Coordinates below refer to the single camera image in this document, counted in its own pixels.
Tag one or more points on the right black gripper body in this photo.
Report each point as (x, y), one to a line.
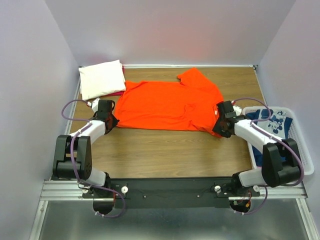
(219, 128)

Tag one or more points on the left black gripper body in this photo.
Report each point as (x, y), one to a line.
(114, 120)

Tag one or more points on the orange t shirt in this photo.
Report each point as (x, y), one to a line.
(190, 104)

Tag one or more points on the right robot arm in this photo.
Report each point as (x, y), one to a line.
(281, 163)

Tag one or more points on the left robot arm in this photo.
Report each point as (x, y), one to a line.
(73, 152)

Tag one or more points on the folded red t shirt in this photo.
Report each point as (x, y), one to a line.
(119, 93)

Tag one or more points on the folded white t shirt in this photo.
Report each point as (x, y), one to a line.
(101, 79)

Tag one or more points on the navy patterned t shirt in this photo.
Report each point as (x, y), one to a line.
(278, 124)

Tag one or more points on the white plastic basket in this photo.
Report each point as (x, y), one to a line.
(293, 133)

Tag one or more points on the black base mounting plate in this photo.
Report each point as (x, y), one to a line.
(168, 193)

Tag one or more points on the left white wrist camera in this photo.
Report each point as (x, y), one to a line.
(94, 104)

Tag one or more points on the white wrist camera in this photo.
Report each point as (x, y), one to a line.
(94, 104)
(238, 110)

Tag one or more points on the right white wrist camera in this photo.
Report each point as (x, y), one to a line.
(238, 110)

